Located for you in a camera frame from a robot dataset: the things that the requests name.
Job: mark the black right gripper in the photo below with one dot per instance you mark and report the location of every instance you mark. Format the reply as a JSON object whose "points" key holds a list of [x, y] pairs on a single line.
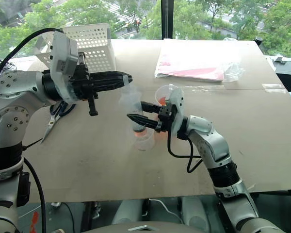
{"points": [[165, 119]]}

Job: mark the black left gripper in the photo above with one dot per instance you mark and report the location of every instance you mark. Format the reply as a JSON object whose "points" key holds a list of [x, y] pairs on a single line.
{"points": [[83, 83]]}

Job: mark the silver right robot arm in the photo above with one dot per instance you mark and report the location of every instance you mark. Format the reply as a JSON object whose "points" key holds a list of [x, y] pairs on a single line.
{"points": [[215, 150]]}

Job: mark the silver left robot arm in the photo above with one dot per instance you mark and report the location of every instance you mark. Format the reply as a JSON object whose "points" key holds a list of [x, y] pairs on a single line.
{"points": [[12, 97]]}

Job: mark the clear cup with red liquid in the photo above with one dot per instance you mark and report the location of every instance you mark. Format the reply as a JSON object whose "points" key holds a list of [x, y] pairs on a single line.
{"points": [[163, 95]]}

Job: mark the clear plastic cup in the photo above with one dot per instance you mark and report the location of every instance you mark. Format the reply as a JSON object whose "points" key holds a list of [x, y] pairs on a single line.
{"points": [[143, 143]]}

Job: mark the white perforated plastic basket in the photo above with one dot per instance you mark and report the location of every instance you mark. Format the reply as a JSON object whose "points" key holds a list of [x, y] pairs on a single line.
{"points": [[94, 46]]}

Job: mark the red and white paper stack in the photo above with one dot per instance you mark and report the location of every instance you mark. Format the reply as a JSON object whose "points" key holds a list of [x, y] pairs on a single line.
{"points": [[191, 60]]}

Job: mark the clear plastic bag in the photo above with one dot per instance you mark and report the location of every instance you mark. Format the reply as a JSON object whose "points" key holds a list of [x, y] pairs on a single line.
{"points": [[234, 70]]}

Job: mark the grey rounded shape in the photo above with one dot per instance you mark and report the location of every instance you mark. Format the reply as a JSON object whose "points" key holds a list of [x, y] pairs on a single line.
{"points": [[127, 211], [192, 213]]}

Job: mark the grey robot torso front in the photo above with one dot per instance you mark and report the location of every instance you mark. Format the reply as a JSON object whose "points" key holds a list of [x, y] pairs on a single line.
{"points": [[145, 227]]}

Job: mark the clear tape strip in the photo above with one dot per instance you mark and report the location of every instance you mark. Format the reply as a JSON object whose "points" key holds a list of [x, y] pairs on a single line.
{"points": [[274, 88]]}

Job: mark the black side table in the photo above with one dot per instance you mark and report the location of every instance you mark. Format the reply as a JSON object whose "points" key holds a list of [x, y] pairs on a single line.
{"points": [[289, 71]]}

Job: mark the orange plastic piece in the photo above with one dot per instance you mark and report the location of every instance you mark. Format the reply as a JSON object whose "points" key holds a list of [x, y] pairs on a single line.
{"points": [[34, 222]]}

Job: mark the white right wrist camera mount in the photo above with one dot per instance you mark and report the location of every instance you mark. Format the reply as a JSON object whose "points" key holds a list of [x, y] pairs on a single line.
{"points": [[177, 104]]}

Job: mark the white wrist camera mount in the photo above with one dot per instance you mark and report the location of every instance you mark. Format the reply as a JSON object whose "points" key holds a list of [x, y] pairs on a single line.
{"points": [[177, 104], [61, 52]]}

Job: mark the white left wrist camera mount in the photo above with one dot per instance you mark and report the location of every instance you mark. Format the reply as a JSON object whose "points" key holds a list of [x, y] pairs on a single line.
{"points": [[61, 52]]}

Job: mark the black window post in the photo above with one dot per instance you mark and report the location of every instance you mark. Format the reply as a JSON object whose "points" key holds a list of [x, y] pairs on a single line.
{"points": [[166, 19]]}

